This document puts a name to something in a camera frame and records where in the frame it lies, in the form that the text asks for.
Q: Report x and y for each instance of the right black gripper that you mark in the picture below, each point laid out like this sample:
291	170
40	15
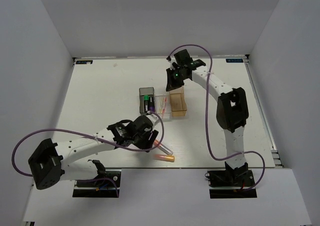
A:
172	84

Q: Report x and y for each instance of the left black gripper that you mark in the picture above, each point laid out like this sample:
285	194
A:
147	144

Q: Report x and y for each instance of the orange capped clear tube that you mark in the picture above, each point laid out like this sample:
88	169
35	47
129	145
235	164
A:
162	148
162	157

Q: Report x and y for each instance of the pink thin pen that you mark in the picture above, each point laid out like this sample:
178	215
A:
164	106

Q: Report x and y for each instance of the yellow thin pen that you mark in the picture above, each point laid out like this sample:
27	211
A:
160	104

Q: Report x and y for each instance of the purple capped black marker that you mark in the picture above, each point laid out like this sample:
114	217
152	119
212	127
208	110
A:
151	104

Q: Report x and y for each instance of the green capped black marker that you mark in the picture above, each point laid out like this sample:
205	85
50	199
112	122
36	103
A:
146	102

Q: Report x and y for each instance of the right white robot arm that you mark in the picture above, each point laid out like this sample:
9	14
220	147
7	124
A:
231	111

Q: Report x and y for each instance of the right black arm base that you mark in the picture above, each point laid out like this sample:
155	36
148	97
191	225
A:
221	188

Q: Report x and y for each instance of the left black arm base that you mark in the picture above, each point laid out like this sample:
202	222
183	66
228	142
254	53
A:
101	188

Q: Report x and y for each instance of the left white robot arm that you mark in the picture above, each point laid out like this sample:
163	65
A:
52	162

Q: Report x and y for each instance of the orange translucent container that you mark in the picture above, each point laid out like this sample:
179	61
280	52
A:
177	102

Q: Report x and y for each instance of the clear plastic container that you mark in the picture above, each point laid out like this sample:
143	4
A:
167	115

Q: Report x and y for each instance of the dark grey translucent container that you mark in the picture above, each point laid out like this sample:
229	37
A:
145	91

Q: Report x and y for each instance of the right blue corner label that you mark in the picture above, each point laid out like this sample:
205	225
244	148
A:
233	60

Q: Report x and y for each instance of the blue corner label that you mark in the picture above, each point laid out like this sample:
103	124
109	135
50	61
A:
233	60
83	62

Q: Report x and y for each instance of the left blue corner label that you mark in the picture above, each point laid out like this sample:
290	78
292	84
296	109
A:
83	62

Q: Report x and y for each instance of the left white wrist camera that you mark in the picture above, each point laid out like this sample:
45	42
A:
154	118

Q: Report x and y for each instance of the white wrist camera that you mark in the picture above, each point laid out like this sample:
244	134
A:
172	63
154	118

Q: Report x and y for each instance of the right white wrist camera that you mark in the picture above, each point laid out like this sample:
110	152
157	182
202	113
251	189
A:
172	63

